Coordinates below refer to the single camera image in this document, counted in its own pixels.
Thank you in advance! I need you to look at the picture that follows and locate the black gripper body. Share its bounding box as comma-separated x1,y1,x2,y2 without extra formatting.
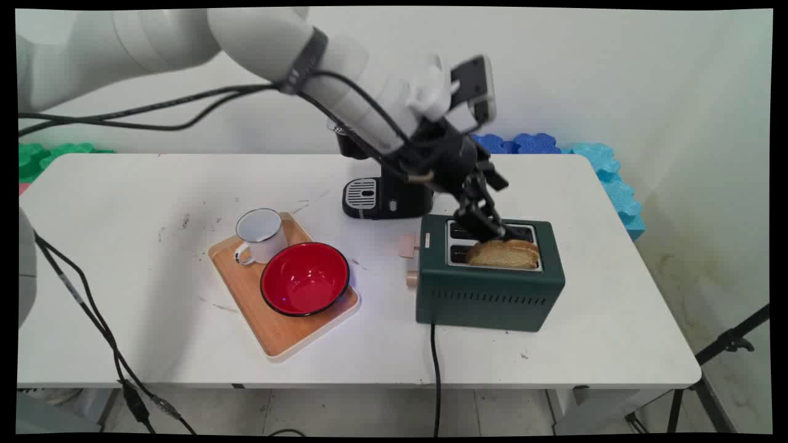
403,120,480,196

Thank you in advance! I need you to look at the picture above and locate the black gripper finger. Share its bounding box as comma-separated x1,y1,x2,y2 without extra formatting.
454,174,521,242
474,153,509,191

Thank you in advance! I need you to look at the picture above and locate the toasted bread slice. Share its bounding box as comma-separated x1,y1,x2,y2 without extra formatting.
466,239,541,270

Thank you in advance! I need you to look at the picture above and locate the dark blue foam mat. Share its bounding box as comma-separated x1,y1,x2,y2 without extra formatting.
470,133,562,155

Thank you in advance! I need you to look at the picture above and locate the black coffee machine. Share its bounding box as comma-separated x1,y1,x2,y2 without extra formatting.
328,121,435,221

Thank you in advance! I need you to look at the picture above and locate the dark green toaster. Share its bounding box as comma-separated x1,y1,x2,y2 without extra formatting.
406,214,566,333

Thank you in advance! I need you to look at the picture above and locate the light blue foam mat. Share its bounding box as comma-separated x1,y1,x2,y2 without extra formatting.
561,143,646,242

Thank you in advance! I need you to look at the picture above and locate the red bowl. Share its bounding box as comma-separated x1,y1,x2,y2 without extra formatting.
260,242,351,317

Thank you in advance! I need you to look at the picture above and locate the white enamel mug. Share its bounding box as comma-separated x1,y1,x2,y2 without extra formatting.
233,208,289,266

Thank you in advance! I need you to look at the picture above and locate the wooden tray with white rim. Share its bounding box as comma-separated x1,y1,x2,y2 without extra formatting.
207,212,361,362

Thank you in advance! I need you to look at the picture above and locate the black tripod stand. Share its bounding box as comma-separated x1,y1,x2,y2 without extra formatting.
625,303,771,434

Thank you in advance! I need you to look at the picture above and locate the green foam mat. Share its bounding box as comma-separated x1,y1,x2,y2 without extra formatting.
18,143,116,184

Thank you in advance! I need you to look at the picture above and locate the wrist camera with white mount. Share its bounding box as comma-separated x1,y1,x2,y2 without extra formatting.
406,54,497,124

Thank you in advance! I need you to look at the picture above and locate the black toaster power cord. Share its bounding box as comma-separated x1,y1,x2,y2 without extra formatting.
430,324,443,437

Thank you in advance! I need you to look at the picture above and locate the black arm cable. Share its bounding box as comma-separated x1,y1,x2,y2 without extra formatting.
18,70,444,185

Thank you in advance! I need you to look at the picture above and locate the black cable with connector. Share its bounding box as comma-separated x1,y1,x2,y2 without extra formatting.
34,231,198,435

